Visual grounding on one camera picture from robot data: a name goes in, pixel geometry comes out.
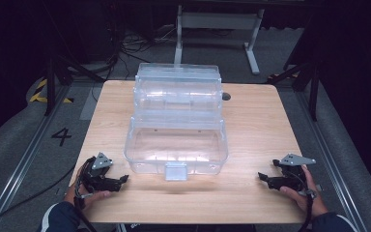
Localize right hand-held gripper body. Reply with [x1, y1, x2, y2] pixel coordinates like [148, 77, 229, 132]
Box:
[271, 153, 317, 191]

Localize metal floor rail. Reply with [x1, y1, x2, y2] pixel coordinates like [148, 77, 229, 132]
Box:
[294, 90, 370, 232]
[0, 84, 72, 232]

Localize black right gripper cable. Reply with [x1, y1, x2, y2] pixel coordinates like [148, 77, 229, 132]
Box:
[283, 168, 317, 232]

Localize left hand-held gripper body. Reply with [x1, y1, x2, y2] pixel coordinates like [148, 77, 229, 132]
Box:
[76, 152, 119, 193]

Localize person's right hand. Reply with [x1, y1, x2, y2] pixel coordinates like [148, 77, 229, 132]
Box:
[279, 163, 330, 219]

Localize black tripod stand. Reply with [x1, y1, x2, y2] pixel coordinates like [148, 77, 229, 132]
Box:
[43, 52, 106, 118]
[267, 56, 321, 123]

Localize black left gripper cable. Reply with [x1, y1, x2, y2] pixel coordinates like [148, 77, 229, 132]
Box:
[72, 156, 99, 232]

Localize clear plastic storage box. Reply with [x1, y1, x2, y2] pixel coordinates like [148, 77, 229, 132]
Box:
[123, 62, 230, 183]

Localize person's left hand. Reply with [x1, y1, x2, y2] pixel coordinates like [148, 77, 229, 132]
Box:
[63, 168, 113, 212]

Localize tangled black floor cables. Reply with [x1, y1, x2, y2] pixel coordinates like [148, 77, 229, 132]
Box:
[90, 27, 186, 83]

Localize white metal stand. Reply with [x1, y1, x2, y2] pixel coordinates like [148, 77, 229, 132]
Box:
[172, 4, 266, 76]

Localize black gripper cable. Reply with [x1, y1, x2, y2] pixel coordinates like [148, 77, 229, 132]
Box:
[283, 168, 317, 232]
[72, 156, 99, 232]

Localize black floor cable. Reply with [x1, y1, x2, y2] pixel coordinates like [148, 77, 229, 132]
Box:
[0, 162, 78, 232]

